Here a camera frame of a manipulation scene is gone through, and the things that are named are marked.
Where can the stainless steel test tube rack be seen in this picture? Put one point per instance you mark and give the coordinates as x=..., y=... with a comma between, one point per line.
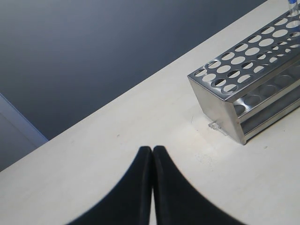
x=254, y=83

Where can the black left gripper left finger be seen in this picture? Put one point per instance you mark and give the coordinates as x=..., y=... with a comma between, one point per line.
x=129, y=202

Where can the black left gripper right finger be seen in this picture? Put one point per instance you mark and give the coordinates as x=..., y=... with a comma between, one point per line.
x=177, y=202

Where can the blue-capped test tube one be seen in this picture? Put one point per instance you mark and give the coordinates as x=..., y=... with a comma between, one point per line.
x=293, y=8

